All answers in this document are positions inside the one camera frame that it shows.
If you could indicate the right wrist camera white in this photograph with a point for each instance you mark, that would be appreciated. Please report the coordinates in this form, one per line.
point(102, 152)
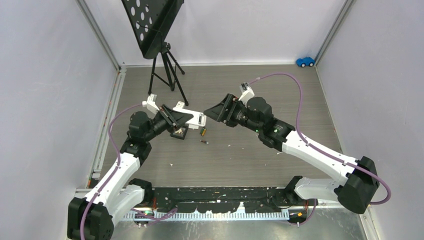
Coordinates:
point(246, 93)

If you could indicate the black music stand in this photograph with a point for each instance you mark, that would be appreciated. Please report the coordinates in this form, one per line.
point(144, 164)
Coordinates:
point(151, 21)

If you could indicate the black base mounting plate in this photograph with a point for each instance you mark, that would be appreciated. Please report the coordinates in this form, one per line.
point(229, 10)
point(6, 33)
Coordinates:
point(219, 200)

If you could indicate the white chess pawn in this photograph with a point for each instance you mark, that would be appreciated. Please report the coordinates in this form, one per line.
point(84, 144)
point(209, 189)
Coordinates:
point(179, 132)

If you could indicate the black framed display box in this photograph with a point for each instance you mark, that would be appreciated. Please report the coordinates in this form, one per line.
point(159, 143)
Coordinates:
point(180, 137)

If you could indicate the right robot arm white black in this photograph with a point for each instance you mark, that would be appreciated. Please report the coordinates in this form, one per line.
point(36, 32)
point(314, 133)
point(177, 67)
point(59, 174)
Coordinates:
point(352, 182)

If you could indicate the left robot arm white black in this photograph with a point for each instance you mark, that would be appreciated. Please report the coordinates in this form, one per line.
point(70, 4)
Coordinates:
point(94, 216)

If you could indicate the long white remote control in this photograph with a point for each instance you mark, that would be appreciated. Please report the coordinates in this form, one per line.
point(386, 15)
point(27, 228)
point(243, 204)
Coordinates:
point(180, 105)

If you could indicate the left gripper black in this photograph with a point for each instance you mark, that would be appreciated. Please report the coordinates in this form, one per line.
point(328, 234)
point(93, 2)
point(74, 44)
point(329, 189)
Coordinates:
point(174, 118)

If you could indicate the blue toy car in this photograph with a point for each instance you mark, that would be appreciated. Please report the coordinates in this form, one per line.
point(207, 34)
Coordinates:
point(305, 62)

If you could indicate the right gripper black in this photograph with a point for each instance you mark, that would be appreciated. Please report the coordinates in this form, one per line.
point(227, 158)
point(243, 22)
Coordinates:
point(218, 112)

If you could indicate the green yellow battery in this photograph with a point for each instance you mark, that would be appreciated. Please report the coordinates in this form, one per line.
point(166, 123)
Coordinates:
point(203, 131)

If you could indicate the white remote with dark buttons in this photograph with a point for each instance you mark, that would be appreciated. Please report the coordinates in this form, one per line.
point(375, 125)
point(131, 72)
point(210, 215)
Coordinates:
point(197, 121)

